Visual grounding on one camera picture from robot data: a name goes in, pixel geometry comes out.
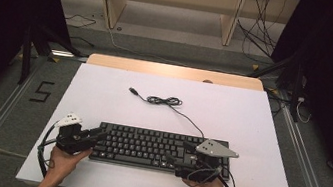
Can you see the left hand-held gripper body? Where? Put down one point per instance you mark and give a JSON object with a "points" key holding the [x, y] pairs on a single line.
{"points": [[71, 139]]}

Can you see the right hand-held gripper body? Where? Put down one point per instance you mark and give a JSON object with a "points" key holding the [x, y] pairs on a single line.
{"points": [[206, 167]]}

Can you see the black keyboard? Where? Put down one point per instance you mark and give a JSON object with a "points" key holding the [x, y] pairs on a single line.
{"points": [[142, 147]]}

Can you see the person's left hand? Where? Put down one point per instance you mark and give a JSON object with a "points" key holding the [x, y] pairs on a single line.
{"points": [[64, 163]]}

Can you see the white board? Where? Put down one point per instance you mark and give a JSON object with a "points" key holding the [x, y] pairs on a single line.
{"points": [[225, 116]]}

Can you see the black metal stand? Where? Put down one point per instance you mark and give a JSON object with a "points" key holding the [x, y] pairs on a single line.
{"points": [[26, 58], [296, 93]]}

